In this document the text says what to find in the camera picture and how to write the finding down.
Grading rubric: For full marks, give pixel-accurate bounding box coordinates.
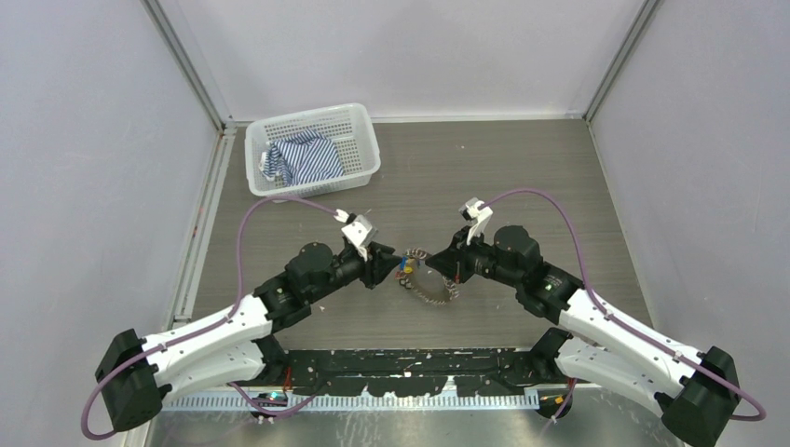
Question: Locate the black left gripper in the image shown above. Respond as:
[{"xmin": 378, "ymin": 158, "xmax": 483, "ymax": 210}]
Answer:
[{"xmin": 306, "ymin": 241, "xmax": 402, "ymax": 303}]

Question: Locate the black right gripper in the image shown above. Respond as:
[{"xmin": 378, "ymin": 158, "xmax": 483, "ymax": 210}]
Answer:
[{"xmin": 428, "ymin": 224, "xmax": 522, "ymax": 288}]

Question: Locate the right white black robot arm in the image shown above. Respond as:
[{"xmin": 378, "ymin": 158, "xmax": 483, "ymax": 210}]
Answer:
[{"xmin": 426, "ymin": 225, "xmax": 741, "ymax": 446}]

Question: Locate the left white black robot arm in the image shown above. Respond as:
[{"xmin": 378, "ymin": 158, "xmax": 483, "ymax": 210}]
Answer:
[{"xmin": 95, "ymin": 242, "xmax": 402, "ymax": 432}]

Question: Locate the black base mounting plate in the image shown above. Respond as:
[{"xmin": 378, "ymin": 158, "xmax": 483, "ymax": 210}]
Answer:
[{"xmin": 251, "ymin": 348, "xmax": 568, "ymax": 398}]

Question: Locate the blue white striped cloth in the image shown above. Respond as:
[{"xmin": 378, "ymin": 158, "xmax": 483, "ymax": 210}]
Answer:
[{"xmin": 259, "ymin": 129, "xmax": 345, "ymax": 187}]

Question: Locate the white plastic perforated basket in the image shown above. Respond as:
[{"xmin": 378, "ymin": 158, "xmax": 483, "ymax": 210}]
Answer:
[{"xmin": 244, "ymin": 103, "xmax": 381, "ymax": 197}]

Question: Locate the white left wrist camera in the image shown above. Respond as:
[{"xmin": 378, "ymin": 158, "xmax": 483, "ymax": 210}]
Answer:
[{"xmin": 334, "ymin": 209, "xmax": 377, "ymax": 262}]

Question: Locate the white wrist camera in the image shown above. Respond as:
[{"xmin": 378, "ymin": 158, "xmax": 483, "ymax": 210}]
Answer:
[
  {"xmin": 334, "ymin": 209, "xmax": 377, "ymax": 262},
  {"xmin": 458, "ymin": 197, "xmax": 493, "ymax": 245}
]

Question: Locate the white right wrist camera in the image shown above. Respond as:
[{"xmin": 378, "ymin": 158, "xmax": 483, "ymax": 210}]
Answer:
[{"xmin": 458, "ymin": 197, "xmax": 493, "ymax": 245}]

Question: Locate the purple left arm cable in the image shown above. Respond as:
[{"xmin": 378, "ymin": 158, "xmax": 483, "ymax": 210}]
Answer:
[{"xmin": 80, "ymin": 196, "xmax": 353, "ymax": 441}]

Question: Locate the slotted cable duct strip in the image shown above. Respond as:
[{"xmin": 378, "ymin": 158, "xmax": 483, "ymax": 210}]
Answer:
[{"xmin": 163, "ymin": 389, "xmax": 539, "ymax": 412}]

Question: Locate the aluminium frame rail left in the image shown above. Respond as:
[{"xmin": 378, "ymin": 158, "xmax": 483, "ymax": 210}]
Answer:
[{"xmin": 164, "ymin": 121, "xmax": 238, "ymax": 331}]

